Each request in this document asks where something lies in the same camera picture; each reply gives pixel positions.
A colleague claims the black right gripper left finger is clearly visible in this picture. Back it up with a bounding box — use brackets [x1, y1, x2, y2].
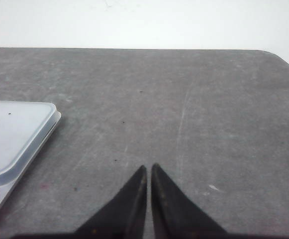
[76, 165, 147, 236]

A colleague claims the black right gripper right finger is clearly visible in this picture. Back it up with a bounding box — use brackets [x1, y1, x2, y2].
[151, 163, 228, 236]

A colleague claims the silver digital kitchen scale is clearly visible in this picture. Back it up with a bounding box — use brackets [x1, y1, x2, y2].
[0, 101, 61, 208]

